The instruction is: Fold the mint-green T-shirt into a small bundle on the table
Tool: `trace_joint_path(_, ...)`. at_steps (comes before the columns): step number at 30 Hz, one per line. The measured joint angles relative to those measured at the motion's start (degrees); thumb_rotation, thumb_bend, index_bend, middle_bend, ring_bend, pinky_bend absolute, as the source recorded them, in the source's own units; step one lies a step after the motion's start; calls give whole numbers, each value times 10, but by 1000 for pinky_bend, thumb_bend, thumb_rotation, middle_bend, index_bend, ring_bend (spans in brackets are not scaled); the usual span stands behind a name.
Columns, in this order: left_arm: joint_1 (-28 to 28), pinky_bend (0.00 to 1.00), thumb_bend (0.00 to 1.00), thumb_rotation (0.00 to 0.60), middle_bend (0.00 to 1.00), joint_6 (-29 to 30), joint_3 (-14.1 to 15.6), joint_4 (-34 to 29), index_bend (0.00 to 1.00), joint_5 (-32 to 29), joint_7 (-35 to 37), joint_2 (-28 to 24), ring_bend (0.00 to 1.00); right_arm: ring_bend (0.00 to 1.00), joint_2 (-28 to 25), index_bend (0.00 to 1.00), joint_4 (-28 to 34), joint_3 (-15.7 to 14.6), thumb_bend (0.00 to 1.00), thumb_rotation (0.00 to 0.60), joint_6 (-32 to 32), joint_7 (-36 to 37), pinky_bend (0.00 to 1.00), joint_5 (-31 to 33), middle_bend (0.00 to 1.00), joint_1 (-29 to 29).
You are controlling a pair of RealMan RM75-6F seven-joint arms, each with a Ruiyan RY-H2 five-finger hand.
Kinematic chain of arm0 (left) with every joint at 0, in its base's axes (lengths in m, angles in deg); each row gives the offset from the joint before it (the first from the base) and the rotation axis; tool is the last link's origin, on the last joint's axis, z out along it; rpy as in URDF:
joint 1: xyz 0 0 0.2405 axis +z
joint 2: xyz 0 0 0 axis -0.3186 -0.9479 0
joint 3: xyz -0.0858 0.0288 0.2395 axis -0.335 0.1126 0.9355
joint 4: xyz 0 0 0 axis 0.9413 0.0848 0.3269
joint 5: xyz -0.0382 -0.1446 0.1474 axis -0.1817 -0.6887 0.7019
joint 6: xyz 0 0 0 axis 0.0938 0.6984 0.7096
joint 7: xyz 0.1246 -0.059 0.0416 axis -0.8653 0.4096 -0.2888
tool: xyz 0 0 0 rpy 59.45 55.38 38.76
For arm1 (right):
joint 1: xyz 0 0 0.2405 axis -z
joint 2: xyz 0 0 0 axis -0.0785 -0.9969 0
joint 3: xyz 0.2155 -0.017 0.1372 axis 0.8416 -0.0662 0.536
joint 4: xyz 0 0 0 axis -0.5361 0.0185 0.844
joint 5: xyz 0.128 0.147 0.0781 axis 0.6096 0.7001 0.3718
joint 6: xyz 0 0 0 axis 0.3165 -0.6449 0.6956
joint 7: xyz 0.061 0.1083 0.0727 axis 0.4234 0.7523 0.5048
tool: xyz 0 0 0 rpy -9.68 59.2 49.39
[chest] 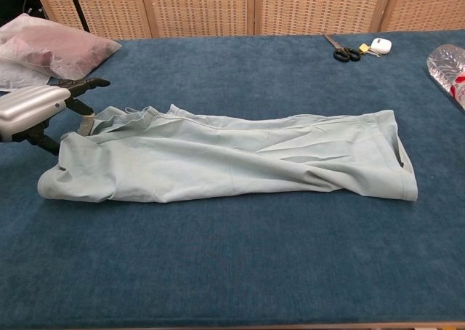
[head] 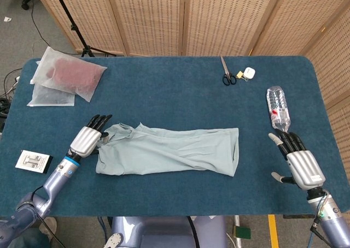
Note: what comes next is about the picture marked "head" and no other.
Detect black-handled scissors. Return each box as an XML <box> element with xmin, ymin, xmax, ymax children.
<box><xmin>220</xmin><ymin>55</ymin><xmax>237</xmax><ymax>86</ymax></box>

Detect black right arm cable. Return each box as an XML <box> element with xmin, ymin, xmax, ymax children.
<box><xmin>310</xmin><ymin>217</ymin><xmax>339</xmax><ymax>248</ymax></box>

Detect black floor cable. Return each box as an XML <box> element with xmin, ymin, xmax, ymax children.
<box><xmin>30</xmin><ymin>0</ymin><xmax>83</xmax><ymax>55</ymax></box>

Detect green block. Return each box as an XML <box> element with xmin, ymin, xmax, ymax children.
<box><xmin>235</xmin><ymin>226</ymin><xmax>252</xmax><ymax>240</ymax></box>

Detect clear plastic water bottle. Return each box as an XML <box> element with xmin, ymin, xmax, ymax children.
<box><xmin>266</xmin><ymin>85</ymin><xmax>291</xmax><ymax>134</ymax></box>

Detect frosted bag with red garment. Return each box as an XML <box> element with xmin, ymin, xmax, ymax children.
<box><xmin>30</xmin><ymin>46</ymin><xmax>108</xmax><ymax>103</ymax></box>

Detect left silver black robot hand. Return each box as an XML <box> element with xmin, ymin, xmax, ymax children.
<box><xmin>69</xmin><ymin>114</ymin><xmax>113</xmax><ymax>158</ymax></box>

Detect light green t-shirt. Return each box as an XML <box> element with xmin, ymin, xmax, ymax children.
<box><xmin>95</xmin><ymin>122</ymin><xmax>240</xmax><ymax>178</ymax></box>

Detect grey shoe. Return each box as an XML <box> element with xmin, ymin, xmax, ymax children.
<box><xmin>39</xmin><ymin>217</ymin><xmax>59</xmax><ymax>241</ymax></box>

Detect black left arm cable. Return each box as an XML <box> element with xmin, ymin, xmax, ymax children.
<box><xmin>30</xmin><ymin>186</ymin><xmax>67</xmax><ymax>248</ymax></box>

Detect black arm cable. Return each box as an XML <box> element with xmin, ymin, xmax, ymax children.
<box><xmin>310</xmin><ymin>217</ymin><xmax>339</xmax><ymax>248</ymax></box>
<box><xmin>30</xmin><ymin>186</ymin><xmax>67</xmax><ymax>248</ymax></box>

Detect black tripod stand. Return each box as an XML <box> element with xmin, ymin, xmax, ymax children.
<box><xmin>50</xmin><ymin>0</ymin><xmax>117</xmax><ymax>58</ymax></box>

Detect black torso cable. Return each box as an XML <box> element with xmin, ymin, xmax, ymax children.
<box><xmin>186</xmin><ymin>216</ymin><xmax>200</xmax><ymax>248</ymax></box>

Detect blue-grey robot torso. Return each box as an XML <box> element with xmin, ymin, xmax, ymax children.
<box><xmin>110</xmin><ymin>216</ymin><xmax>228</xmax><ymax>248</ymax></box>

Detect frosted bag with dark garment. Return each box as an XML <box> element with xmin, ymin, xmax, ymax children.
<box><xmin>26</xmin><ymin>84</ymin><xmax>75</xmax><ymax>107</ymax></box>

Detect metal table leg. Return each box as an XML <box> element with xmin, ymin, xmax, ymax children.
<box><xmin>234</xmin><ymin>215</ymin><xmax>243</xmax><ymax>248</ymax></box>

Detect small black white box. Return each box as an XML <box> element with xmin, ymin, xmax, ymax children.
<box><xmin>15</xmin><ymin>149</ymin><xmax>54</xmax><ymax>174</ymax></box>

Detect yellow floor tape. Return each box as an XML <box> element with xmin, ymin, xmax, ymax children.
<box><xmin>267</xmin><ymin>214</ymin><xmax>280</xmax><ymax>248</ymax></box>

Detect tangled floor cables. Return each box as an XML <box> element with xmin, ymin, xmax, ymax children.
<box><xmin>0</xmin><ymin>67</ymin><xmax>22</xmax><ymax>117</ymax></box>

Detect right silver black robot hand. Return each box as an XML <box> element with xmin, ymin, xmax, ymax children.
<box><xmin>269</xmin><ymin>129</ymin><xmax>326</xmax><ymax>191</ymax></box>

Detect blue carpeted table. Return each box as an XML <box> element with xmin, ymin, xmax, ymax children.
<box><xmin>0</xmin><ymin>56</ymin><xmax>350</xmax><ymax>218</ymax></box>

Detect white perforated bracket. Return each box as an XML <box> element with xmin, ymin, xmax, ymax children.
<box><xmin>103</xmin><ymin>233</ymin><xmax>124</xmax><ymax>248</ymax></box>

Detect blue cable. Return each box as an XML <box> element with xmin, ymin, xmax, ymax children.
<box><xmin>97</xmin><ymin>216</ymin><xmax>110</xmax><ymax>245</ymax></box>

